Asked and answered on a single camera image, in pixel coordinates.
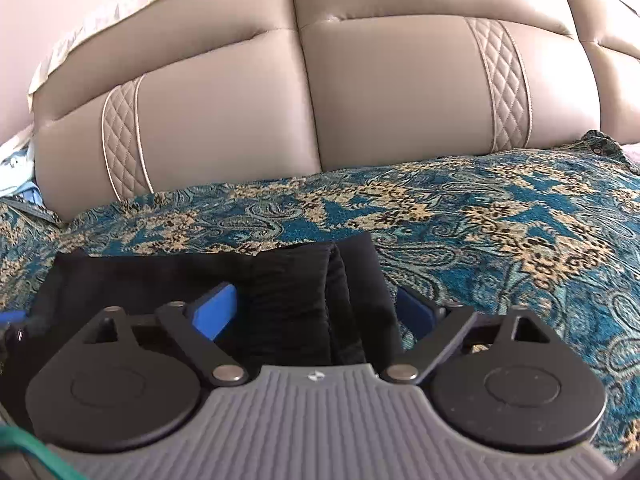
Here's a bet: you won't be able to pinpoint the beige leather sofa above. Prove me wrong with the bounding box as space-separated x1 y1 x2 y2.
30 0 639 219

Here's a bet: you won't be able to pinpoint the black pants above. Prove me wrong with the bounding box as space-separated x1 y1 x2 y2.
1 232 402 424

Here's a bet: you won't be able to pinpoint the pale pink cushion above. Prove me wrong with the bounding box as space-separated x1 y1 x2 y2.
622 143 640 169

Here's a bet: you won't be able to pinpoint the teal cable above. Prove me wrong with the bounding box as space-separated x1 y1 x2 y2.
0 424 87 480

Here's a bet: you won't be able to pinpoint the light blue cloth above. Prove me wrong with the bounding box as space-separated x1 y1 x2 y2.
1 145 62 224

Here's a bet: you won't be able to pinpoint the teal paisley sofa throw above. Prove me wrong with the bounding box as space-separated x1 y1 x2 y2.
1 131 639 463

